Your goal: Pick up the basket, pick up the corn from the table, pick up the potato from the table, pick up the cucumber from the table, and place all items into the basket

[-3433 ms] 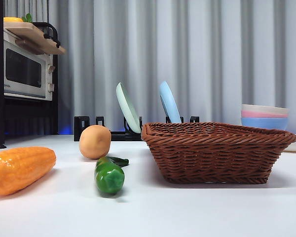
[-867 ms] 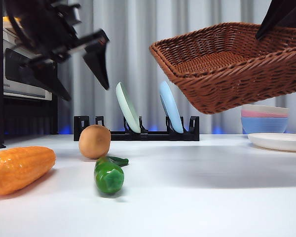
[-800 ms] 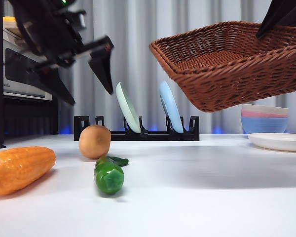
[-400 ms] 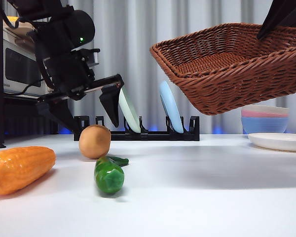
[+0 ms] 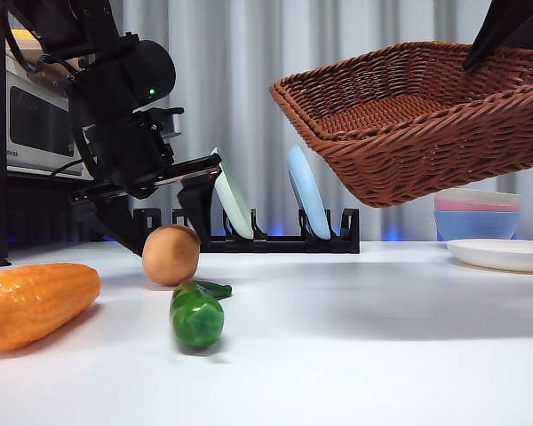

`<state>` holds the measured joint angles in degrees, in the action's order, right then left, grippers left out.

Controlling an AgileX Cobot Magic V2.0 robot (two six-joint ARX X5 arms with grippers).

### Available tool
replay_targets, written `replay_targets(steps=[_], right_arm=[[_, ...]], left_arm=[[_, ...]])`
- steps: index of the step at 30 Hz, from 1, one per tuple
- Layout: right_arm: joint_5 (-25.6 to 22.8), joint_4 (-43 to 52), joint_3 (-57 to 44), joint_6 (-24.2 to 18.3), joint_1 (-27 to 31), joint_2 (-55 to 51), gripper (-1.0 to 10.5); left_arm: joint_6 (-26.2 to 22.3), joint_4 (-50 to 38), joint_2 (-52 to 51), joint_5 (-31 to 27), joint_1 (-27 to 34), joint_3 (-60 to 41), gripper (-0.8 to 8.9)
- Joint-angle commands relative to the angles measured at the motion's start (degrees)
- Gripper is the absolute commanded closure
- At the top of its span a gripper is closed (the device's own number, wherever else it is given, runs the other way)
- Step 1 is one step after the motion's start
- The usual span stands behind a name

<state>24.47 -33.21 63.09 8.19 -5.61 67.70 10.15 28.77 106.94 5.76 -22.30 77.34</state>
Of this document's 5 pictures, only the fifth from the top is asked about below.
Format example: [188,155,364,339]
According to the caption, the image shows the tan potato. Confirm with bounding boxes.
[141,225,202,287]

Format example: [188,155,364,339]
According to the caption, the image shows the green cucumber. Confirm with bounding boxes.
[169,280,234,352]

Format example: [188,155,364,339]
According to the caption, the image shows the orange corn cob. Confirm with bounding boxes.
[0,263,102,352]

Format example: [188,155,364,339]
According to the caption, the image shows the brown wicker basket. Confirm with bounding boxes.
[269,40,533,209]

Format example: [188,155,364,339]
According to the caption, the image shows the pale green plate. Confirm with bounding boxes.
[209,147,255,241]

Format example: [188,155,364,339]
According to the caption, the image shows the black dish rack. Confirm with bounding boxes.
[132,207,361,255]

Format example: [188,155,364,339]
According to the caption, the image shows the white toaster oven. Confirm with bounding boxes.
[0,42,94,181]

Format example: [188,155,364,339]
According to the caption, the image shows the pale blue plate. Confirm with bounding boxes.
[286,145,331,240]

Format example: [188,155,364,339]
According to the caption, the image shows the grey curtain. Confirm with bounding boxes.
[110,0,533,243]

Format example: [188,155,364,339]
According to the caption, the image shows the cream bowl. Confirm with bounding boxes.
[434,188,522,212]

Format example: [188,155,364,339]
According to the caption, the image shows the pink bowl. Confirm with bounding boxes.
[434,197,521,214]

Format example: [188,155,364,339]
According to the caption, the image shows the blue bowl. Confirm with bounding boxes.
[434,209,521,242]

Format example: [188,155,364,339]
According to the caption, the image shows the cream flat plate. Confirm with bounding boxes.
[446,238,533,274]

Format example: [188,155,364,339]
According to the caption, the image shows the pale grey camera box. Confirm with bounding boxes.
[159,106,184,136]

